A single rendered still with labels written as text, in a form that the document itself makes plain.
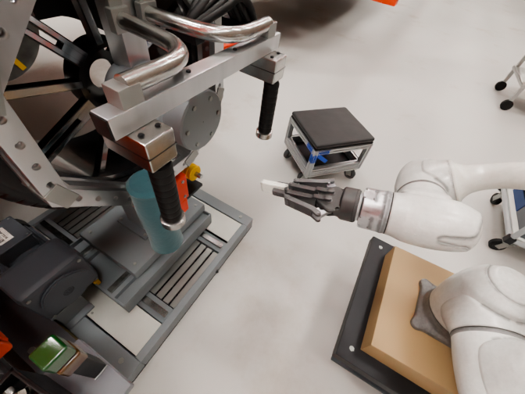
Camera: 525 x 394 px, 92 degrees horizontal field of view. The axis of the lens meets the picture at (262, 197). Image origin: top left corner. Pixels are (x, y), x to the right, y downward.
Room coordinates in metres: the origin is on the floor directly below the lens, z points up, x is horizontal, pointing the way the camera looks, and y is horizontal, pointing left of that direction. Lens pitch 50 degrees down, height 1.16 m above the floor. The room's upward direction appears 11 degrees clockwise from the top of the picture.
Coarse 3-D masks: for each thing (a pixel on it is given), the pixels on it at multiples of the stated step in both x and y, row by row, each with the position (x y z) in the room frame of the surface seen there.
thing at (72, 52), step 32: (160, 0) 0.73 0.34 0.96; (32, 32) 0.42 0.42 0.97; (96, 32) 0.52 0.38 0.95; (64, 64) 0.48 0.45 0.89; (32, 96) 0.37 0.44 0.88; (96, 96) 0.51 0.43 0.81; (64, 128) 0.39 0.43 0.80; (64, 160) 0.41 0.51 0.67; (96, 160) 0.43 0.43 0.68; (128, 160) 0.50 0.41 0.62
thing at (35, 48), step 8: (24, 40) 0.76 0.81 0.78; (24, 48) 0.75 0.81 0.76; (32, 48) 0.77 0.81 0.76; (16, 56) 0.72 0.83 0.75; (24, 56) 0.74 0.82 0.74; (32, 56) 0.76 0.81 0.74; (24, 64) 0.73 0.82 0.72; (32, 64) 0.75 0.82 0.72; (16, 72) 0.70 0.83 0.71; (24, 72) 0.72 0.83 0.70
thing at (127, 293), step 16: (192, 224) 0.62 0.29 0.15; (208, 224) 0.66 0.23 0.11; (80, 240) 0.44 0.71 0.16; (192, 240) 0.56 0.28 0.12; (96, 256) 0.39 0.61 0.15; (160, 256) 0.44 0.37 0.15; (176, 256) 0.46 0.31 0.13; (112, 272) 0.34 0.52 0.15; (144, 272) 0.36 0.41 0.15; (160, 272) 0.38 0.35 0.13; (112, 288) 0.27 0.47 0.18; (128, 288) 0.29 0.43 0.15; (144, 288) 0.30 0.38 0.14; (128, 304) 0.24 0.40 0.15
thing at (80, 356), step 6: (72, 342) 0.05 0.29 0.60; (78, 348) 0.04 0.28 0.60; (78, 354) 0.04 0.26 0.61; (84, 354) 0.04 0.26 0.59; (72, 360) 0.03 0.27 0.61; (78, 360) 0.03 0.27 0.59; (66, 366) 0.02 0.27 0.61; (72, 366) 0.02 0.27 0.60; (78, 366) 0.02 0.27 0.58; (60, 372) 0.01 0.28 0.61; (66, 372) 0.01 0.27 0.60; (72, 372) 0.01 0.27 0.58
